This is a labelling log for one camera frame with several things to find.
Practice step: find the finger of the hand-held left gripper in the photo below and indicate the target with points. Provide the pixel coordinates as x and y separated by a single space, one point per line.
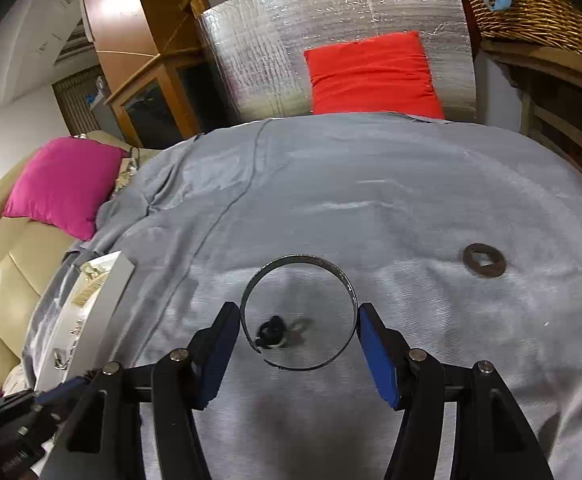
61 390

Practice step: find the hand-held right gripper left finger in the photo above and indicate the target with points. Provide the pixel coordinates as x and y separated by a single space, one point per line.
216 360

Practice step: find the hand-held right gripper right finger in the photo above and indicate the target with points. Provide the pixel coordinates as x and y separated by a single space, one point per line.
378 355

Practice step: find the white box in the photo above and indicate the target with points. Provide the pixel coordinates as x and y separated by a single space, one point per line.
106 300

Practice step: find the cream hair claw clip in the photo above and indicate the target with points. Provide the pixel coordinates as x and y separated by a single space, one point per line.
88 290

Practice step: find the silver bangle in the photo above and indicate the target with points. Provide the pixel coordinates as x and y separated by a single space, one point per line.
298 259

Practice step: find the beige sofa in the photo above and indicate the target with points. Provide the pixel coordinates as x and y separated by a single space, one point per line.
11 280

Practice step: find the grey blanket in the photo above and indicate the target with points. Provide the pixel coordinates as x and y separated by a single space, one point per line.
371 185

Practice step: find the pink cushion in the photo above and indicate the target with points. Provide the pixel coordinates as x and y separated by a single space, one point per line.
61 185

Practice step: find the beige patterned cloth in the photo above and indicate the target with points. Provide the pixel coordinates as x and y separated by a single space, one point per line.
128 170

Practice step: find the red cushion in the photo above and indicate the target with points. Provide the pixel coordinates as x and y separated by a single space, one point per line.
371 75

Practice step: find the window grille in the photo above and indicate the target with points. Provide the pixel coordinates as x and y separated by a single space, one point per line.
76 100

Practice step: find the silver foil mat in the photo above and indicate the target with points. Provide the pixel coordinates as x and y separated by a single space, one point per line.
256 50

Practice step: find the wooden table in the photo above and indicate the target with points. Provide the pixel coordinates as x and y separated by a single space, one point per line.
546 65

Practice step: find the wooden cabinet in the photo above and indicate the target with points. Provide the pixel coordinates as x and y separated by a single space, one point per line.
121 10

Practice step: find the wicker basket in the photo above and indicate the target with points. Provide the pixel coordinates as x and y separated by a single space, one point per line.
536 10

